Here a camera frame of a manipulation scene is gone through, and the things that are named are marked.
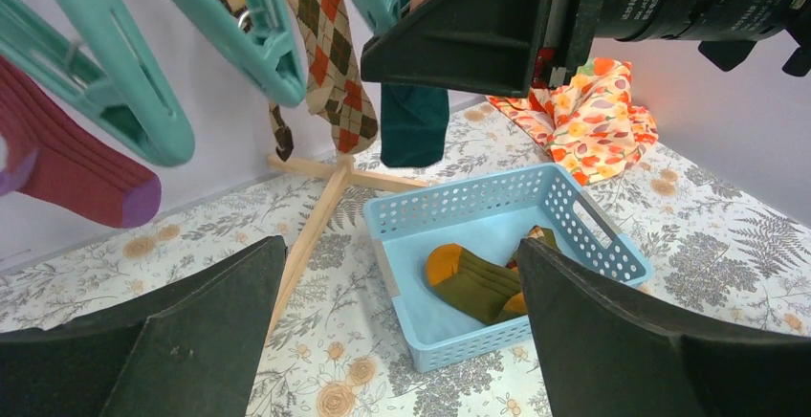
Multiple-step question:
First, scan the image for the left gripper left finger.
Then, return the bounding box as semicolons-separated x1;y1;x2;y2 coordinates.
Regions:
1;236;287;416

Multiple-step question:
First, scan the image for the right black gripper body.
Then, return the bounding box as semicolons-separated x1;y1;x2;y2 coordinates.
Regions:
532;0;605;88

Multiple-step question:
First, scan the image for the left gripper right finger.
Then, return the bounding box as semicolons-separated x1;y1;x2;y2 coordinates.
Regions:
517;239;810;416

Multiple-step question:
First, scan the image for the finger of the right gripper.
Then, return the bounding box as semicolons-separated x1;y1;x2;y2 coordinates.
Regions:
361;0;552;97

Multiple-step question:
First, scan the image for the dark teal sock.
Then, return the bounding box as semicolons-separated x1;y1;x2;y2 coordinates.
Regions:
381;0;449;168

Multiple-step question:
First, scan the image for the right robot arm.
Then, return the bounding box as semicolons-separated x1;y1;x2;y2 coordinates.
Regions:
361;0;810;98

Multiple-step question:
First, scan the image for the olive orange sock in basket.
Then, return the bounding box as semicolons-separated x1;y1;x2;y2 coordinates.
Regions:
425;243;527;325

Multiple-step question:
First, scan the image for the orange floral cloth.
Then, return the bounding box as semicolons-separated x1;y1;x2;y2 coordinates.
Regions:
487;57;659;186

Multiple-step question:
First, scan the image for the light blue plastic basket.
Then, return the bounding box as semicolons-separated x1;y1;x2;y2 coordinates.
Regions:
362;163;654;372

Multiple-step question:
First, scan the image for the maroon purple striped sock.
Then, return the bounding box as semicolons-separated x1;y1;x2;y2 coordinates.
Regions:
1;60;163;229

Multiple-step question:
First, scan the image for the argyle brown sock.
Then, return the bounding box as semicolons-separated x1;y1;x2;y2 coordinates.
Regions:
217;0;295;162

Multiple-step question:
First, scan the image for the wooden drying rack frame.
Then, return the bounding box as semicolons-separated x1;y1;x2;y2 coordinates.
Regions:
267;154;428;333

